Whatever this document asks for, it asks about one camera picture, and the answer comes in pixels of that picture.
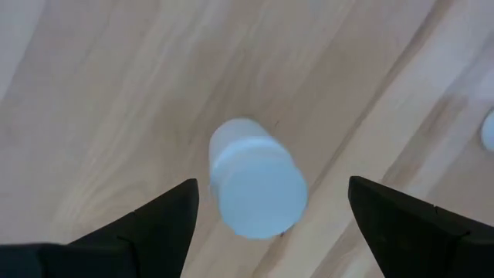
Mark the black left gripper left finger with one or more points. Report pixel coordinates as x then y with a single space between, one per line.
162 224

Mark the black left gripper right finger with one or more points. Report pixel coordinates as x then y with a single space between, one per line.
409 231

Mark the white pill bottle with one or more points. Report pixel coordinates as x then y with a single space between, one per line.
489 131
256 185

